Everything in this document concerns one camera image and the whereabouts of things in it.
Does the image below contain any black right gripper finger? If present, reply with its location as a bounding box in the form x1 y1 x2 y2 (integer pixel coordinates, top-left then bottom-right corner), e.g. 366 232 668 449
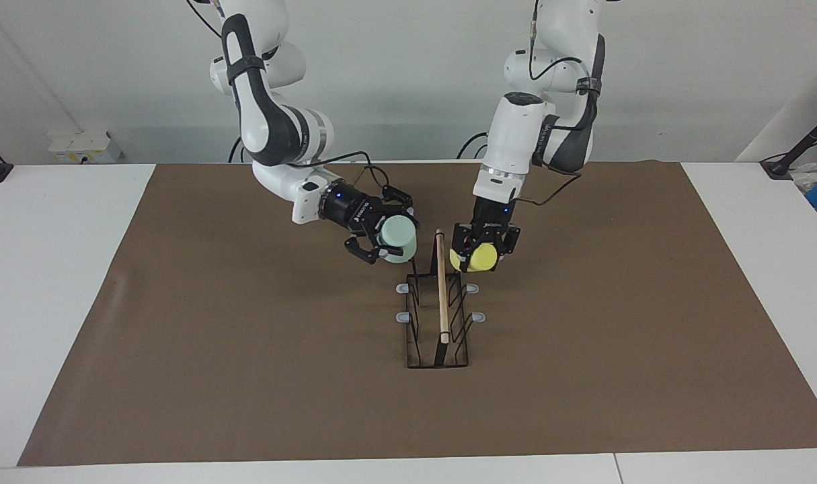
379 185 420 226
344 234 390 266

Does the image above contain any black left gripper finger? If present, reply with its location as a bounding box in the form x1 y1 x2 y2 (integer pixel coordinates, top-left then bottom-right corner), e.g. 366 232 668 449
492 225 522 272
451 224 476 273

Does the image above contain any yellow plastic cup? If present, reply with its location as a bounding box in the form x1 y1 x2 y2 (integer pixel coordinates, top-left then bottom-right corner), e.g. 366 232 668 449
449 243 500 273

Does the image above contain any pale green plastic cup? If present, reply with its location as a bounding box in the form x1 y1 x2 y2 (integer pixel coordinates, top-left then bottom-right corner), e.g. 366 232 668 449
378 215 418 263

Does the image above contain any brown paper table mat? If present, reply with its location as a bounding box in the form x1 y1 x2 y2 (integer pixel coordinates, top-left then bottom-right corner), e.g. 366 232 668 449
17 160 817 467

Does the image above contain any white power strip box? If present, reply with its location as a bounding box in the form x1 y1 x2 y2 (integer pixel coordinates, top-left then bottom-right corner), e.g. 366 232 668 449
48 130 123 164

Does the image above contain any crumpled clear plastic bag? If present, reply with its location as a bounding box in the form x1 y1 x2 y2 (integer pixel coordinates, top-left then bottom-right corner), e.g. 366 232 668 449
789 163 817 196

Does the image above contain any black angled stand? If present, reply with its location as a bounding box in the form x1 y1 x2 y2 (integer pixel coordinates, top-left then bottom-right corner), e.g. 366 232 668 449
760 106 817 179

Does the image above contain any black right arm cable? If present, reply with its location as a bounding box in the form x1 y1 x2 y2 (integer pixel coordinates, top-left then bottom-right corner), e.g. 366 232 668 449
185 0 391 199

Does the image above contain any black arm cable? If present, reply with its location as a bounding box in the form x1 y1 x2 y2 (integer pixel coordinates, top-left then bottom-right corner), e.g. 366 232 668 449
185 0 391 199
516 0 607 206

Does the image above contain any black wire cup rack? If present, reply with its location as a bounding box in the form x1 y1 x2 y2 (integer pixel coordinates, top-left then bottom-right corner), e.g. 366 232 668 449
395 229 486 369

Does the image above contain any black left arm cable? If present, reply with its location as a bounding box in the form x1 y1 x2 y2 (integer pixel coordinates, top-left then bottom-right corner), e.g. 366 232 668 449
516 0 607 206

